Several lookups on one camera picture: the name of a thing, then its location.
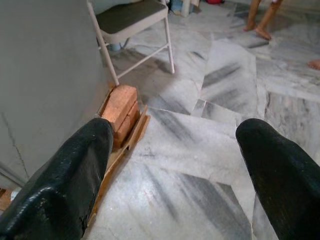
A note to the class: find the white post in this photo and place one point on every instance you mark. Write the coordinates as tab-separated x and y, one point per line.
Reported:
187	6

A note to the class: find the person's bare foot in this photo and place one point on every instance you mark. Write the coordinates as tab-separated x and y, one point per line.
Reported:
315	64

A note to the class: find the red brick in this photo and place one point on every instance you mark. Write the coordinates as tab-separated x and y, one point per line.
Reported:
4	200
128	128
120	100

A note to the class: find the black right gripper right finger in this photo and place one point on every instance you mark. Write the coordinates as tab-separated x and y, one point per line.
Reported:
287	190

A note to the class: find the grey metal folding chair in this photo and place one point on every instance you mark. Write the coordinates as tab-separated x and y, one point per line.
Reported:
130	17

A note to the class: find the person's bare leg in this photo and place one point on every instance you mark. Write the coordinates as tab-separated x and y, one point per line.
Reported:
268	20
250	15

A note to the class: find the white fridge door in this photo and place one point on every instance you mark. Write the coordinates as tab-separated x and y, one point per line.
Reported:
37	62

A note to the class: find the flat wooden board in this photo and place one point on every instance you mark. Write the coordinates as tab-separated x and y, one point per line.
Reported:
135	135

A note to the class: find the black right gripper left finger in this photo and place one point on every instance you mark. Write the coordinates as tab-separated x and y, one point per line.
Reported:
60	190

